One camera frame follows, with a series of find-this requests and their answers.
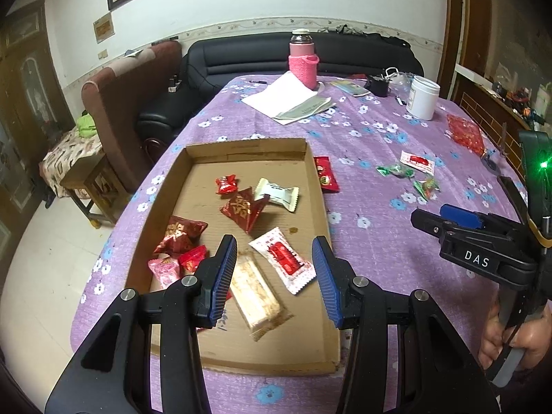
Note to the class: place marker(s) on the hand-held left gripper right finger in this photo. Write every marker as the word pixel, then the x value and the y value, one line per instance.
pixel 325 280

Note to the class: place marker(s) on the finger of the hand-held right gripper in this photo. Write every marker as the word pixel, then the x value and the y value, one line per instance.
pixel 461 218
pixel 478 258

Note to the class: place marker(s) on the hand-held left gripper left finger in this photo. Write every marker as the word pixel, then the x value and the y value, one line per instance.
pixel 222 276

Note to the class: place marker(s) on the small red candy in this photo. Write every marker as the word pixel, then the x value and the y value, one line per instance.
pixel 226 183
pixel 192 258

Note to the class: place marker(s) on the beige nougat bar packet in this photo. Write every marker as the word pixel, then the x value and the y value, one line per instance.
pixel 254 297

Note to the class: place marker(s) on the white red-print snack packet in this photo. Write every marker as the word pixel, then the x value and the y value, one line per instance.
pixel 416 161
pixel 284 263

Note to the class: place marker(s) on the green candy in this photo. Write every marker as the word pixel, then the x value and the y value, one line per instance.
pixel 394 171
pixel 427 187

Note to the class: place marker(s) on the pink snack packet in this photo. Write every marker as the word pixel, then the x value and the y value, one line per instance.
pixel 164 271

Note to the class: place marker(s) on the red gold snack packet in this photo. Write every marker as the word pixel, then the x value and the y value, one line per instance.
pixel 179 235

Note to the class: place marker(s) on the dark red pyramid snack packet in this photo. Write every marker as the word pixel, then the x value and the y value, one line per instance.
pixel 241 209

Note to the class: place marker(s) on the cream white snack packet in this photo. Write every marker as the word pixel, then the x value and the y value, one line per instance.
pixel 276 194

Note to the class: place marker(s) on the cardboard tray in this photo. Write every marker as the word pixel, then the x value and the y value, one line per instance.
pixel 207 172

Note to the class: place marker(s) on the person's right hand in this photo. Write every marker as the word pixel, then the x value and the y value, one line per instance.
pixel 489 340

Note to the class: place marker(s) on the black smartphone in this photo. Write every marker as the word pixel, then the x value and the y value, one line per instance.
pixel 513 192

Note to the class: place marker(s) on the grey phone stand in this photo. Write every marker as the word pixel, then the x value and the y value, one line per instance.
pixel 491 163

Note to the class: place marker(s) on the purple floral tablecloth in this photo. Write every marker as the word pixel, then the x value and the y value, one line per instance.
pixel 379 241

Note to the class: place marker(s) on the red organza bag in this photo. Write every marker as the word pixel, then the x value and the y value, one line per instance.
pixel 468 131

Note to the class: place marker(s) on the white plastic jar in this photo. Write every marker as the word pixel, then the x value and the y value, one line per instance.
pixel 422 99

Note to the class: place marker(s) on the small black container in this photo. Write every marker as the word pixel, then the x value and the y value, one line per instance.
pixel 379 87

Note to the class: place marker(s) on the wooden stool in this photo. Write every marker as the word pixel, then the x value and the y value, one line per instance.
pixel 90 181

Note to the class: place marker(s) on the wooden framed glass partition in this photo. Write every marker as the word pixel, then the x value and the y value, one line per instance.
pixel 509 17

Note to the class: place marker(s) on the green booklet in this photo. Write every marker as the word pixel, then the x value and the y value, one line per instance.
pixel 351 88

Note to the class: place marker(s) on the grey-green leaflet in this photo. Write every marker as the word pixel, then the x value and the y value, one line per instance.
pixel 308 108

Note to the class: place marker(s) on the white paper sheets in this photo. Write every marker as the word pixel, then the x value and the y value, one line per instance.
pixel 280 95

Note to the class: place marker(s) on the brown armchair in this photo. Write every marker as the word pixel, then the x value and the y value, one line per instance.
pixel 125 103

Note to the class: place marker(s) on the printed blanket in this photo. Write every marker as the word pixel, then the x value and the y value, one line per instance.
pixel 64 155

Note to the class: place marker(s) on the green cloth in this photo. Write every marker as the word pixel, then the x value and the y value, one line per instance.
pixel 86 123

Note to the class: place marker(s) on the pink knit-sleeved bottle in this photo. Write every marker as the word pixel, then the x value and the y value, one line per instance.
pixel 304 69

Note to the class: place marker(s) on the dark clothes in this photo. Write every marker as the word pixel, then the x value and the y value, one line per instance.
pixel 345 29

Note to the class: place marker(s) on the black leather sofa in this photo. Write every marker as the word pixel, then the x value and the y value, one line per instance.
pixel 258 56

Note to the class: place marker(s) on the wooden door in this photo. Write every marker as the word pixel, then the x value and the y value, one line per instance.
pixel 26 95

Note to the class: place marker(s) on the small wall plaque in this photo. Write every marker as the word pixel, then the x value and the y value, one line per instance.
pixel 103 28

